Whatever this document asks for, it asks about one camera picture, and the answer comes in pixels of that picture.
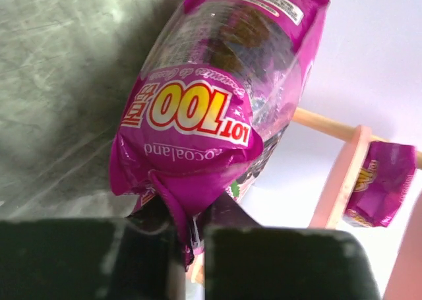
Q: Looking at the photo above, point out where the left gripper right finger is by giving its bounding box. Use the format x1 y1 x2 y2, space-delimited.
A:
204 194 381 300

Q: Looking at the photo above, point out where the pink three-tier shelf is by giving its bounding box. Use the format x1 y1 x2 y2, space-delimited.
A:
293 107 421 299

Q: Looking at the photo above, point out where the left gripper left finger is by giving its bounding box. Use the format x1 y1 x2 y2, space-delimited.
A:
1 213 177 299

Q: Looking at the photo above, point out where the purple candy bag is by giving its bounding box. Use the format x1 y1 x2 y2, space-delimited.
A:
343 141 417 227
109 0 330 265

